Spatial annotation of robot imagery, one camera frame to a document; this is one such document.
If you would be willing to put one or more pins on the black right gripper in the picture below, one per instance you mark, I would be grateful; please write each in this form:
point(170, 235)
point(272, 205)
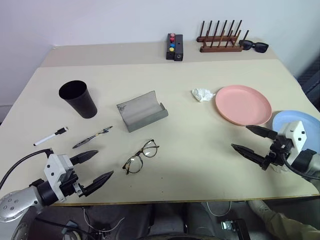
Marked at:
point(280, 150)

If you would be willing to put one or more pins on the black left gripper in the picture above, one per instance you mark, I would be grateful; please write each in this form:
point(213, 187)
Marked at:
point(68, 186)

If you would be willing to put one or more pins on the dark ballpoint pen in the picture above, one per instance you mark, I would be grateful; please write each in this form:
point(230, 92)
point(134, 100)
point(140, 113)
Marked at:
point(85, 141)

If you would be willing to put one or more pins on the white marker with black cap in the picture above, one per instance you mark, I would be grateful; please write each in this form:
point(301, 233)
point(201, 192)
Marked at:
point(47, 138)

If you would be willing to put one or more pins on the blue plate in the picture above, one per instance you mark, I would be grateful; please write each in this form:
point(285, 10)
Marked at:
point(312, 125)

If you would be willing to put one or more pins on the tortoiseshell round eyeglasses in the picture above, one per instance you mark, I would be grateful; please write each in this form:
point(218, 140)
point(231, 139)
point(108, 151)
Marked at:
point(149, 150)

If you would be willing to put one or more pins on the white tissue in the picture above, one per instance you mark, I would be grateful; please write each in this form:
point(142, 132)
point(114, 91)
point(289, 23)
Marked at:
point(202, 94)

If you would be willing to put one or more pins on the grey glasses case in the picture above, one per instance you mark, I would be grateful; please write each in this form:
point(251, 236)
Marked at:
point(140, 112)

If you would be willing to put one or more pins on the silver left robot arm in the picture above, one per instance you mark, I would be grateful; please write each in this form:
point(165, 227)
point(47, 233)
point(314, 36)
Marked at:
point(17, 200)

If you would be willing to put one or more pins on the pink plate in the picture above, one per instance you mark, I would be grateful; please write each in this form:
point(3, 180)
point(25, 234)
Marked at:
point(242, 103)

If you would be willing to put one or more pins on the small blue grey device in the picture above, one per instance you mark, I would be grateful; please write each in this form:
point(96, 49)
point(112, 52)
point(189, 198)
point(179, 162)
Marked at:
point(70, 226)

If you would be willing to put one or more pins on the black plastic cup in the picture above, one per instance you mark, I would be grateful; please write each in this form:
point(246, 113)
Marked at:
point(82, 105)

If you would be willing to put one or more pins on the white shoe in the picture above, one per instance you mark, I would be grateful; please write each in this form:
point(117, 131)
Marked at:
point(260, 210)

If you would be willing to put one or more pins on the khaki trouser leg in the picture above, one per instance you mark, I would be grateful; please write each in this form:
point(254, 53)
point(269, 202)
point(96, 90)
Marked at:
point(295, 230)

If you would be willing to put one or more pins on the dark grey rounded shape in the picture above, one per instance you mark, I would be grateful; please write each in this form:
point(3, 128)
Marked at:
point(200, 220)

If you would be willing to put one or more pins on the black sunglasses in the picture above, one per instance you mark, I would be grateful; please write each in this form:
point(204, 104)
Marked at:
point(261, 47)

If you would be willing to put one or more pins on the wooden peg dish rack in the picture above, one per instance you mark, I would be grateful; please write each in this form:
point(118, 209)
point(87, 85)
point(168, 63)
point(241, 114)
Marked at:
point(220, 49)

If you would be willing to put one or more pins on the black box with round socket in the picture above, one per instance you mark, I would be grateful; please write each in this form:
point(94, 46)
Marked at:
point(179, 47)

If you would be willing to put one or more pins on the black box with coloured buttons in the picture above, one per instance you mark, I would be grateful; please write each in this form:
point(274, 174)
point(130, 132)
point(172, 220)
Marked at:
point(170, 53)

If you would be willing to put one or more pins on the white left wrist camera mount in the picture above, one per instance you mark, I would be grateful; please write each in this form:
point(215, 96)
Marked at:
point(51, 167)

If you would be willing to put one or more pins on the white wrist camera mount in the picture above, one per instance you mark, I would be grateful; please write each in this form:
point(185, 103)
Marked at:
point(51, 167)
point(296, 132)

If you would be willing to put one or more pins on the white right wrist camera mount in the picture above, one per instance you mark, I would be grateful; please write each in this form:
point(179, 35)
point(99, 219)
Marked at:
point(296, 132)

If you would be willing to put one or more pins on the black device with metal bracket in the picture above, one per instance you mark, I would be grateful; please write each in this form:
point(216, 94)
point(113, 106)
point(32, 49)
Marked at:
point(240, 227)

